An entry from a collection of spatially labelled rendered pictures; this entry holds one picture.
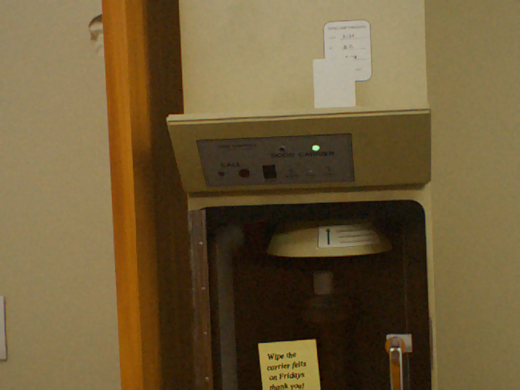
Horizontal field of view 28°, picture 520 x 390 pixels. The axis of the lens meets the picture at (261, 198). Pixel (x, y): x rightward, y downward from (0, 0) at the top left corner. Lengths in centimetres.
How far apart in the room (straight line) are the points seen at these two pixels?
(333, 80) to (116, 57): 27
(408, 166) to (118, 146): 36
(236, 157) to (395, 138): 20
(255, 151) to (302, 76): 13
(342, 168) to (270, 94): 14
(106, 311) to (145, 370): 54
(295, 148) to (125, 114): 22
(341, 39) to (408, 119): 17
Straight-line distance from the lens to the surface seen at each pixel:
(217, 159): 133
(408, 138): 130
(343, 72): 130
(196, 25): 141
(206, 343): 142
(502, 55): 183
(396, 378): 135
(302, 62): 139
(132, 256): 134
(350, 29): 139
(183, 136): 131
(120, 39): 134
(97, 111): 188
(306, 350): 140
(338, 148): 131
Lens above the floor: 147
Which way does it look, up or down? 3 degrees down
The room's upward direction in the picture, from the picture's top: 2 degrees counter-clockwise
